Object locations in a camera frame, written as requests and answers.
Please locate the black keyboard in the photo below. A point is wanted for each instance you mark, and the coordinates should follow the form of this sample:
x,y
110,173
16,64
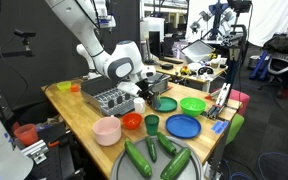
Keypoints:
x,y
172,60

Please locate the black camera on boom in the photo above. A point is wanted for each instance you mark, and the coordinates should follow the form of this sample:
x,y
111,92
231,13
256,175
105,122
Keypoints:
x,y
24,33

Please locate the grey plastic bin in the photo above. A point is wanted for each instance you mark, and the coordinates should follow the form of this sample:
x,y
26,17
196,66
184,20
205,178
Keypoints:
x,y
164,85

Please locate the black power brick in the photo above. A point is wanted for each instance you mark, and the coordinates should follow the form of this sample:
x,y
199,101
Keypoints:
x,y
167,66

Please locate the white box with blue label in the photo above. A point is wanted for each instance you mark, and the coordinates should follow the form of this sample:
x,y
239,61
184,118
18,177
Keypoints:
x,y
106,22

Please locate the white cup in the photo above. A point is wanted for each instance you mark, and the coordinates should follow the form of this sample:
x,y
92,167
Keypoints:
x,y
139,106

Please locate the pink stool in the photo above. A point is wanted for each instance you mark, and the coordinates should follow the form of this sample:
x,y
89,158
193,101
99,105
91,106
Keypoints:
x,y
240,98

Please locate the green cushion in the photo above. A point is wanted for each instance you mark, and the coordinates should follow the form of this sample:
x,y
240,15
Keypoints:
x,y
234,126

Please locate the dark green plate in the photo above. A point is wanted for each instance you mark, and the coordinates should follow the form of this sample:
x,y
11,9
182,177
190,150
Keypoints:
x,y
169,104

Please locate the red plastic cup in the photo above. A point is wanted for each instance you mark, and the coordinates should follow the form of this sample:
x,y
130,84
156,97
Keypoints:
x,y
25,135

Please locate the white goggles headset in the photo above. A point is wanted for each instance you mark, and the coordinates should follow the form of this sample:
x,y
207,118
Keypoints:
x,y
205,70

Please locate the pink bowl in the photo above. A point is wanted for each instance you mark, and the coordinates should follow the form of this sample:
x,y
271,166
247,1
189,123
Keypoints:
x,y
107,135

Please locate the dark green cup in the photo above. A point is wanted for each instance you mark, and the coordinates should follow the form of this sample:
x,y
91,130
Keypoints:
x,y
152,126

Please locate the blue tape piece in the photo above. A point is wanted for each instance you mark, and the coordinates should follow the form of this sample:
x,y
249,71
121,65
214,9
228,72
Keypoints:
x,y
220,127

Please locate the small dark green cucumber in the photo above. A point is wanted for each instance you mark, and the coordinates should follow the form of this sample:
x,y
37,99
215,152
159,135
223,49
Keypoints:
x,y
151,150

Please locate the yellow toy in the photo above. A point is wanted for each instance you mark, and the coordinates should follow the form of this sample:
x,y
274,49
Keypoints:
x,y
184,70

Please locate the grey office chair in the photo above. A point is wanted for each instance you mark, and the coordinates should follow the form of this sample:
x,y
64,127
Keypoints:
x,y
282,66

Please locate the grey tablet screen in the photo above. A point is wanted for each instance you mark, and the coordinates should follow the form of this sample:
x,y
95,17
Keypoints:
x,y
197,50

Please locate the medium green cucumber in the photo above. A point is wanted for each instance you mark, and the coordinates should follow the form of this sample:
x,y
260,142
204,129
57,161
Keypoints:
x,y
166,144

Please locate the bright green bowl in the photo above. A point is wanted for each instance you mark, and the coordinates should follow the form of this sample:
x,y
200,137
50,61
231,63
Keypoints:
x,y
193,107

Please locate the long green cucumber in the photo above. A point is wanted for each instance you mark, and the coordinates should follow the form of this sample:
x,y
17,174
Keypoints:
x,y
137,158

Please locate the white domed machine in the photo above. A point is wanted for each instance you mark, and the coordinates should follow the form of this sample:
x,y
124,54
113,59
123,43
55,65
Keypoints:
x,y
0,151

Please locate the black optical breadboard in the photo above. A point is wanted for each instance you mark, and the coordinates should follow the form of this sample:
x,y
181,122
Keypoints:
x,y
62,163

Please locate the blue multi-head rig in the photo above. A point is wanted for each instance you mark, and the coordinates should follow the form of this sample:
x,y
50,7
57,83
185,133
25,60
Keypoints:
x,y
215,18

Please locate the grey dish rack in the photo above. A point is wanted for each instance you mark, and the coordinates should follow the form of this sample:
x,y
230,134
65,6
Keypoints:
x,y
100,100

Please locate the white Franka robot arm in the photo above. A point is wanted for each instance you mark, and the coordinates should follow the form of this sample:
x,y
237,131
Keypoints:
x,y
80,23

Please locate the white and black tool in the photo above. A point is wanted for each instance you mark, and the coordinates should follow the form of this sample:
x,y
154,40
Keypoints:
x,y
221,98

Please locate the wooden side desk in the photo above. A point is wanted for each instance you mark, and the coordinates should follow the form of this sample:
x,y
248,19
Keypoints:
x,y
197,80

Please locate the blue plate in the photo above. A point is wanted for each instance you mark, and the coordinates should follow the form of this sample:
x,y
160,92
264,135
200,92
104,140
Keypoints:
x,y
183,126

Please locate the aluminium extrusion bracket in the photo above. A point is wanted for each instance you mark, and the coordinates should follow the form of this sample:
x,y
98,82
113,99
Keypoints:
x,y
35,151

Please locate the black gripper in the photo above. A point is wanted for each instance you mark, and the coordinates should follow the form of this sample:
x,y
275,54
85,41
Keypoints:
x,y
148,87

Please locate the dark jacket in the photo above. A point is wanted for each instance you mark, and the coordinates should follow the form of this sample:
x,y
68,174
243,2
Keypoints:
x,y
284,43

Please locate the black monitor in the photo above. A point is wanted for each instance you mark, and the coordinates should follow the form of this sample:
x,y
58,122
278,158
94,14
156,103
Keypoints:
x,y
154,45

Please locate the lime green small bowl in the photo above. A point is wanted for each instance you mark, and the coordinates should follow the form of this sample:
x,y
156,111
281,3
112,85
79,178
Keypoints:
x,y
64,86

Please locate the white computer tower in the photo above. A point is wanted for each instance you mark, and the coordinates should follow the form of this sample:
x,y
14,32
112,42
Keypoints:
x,y
154,25

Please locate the round grey tray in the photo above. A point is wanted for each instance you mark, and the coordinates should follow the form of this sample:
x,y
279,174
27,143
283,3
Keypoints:
x,y
155,170

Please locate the small steel jug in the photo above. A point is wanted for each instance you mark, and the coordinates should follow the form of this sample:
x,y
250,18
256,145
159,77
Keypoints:
x,y
156,104

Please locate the large zucchini with stem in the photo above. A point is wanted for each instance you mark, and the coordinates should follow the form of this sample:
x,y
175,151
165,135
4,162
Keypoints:
x,y
175,164

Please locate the black camera on pole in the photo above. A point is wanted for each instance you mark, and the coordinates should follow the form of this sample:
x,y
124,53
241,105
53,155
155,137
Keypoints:
x,y
240,6

